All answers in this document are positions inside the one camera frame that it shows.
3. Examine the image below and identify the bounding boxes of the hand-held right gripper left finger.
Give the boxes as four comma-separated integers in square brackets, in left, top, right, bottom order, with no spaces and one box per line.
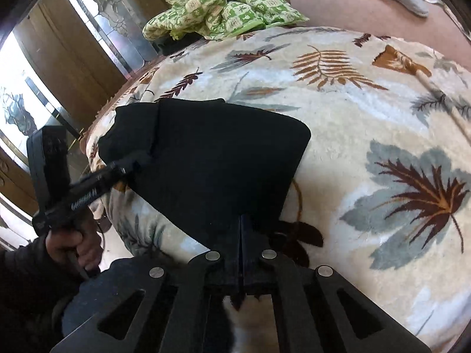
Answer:
[49,213,242,353]

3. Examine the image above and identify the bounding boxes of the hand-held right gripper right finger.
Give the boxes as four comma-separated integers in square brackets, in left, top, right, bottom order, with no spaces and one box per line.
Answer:
[241,215,432,353]

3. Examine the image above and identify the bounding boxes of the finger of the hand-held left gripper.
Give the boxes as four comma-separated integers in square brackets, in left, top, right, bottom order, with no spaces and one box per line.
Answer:
[108,151,153,186]

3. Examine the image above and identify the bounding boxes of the black pants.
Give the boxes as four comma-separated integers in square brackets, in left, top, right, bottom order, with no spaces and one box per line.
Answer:
[97,97,313,248]

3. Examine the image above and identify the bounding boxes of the person's left forearm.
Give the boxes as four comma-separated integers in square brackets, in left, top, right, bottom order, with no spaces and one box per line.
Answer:
[0,241,92,353]

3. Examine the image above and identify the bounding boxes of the person's left hand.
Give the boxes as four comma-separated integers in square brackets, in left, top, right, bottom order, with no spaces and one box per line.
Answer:
[44,211,104,273]

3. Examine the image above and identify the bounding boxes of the stained glass door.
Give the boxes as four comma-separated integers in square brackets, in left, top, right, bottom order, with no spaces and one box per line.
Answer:
[0,0,164,251]

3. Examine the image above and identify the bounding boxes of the dark cloth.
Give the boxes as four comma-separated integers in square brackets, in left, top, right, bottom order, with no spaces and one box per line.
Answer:
[154,35,201,57]

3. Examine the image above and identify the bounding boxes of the leaf print fleece blanket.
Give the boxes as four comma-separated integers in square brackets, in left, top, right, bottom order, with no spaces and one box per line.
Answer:
[79,26,471,353]

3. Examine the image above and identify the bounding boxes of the green checkered quilt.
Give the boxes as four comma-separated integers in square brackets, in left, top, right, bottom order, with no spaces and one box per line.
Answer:
[142,0,310,42]

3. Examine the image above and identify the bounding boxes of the pink bed cover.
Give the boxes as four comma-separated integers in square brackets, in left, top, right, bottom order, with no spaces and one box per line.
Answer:
[285,0,471,67]

